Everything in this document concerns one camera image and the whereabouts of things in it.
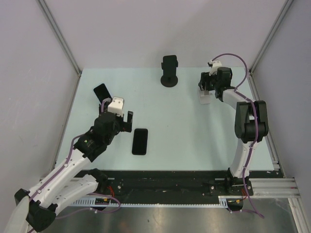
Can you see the white phone stand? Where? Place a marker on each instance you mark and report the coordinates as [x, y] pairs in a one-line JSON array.
[[204, 96]]

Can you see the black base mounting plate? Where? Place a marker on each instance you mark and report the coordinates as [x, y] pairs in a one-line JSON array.
[[147, 185]]

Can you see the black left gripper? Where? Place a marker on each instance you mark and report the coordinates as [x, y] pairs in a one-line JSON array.
[[125, 125]]

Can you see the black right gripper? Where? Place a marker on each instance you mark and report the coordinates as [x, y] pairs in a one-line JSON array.
[[205, 77]]

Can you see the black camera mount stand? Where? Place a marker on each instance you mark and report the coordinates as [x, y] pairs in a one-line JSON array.
[[169, 66]]

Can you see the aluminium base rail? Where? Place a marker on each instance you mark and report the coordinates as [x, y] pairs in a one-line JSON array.
[[262, 188]]

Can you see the left aluminium frame post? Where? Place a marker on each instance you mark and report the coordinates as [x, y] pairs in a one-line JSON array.
[[47, 13]]

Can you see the black phone light blue case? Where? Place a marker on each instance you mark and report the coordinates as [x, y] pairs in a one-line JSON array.
[[102, 92]]

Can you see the white slotted cable duct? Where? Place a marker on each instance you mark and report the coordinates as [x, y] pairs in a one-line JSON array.
[[183, 202]]

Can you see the right aluminium frame post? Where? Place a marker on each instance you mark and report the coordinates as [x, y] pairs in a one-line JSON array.
[[271, 34]]

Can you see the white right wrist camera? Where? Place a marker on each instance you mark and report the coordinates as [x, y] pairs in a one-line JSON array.
[[214, 65]]

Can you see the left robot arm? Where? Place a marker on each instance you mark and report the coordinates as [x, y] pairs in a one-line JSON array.
[[38, 207]]

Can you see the aluminium frame post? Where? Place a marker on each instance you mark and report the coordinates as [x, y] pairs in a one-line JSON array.
[[47, 13], [271, 34]]

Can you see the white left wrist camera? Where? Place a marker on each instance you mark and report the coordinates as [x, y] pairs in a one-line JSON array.
[[116, 106]]

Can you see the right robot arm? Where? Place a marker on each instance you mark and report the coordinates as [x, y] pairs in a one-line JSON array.
[[250, 126]]

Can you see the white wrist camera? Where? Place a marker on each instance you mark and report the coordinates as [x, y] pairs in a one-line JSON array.
[[214, 65], [116, 106]]

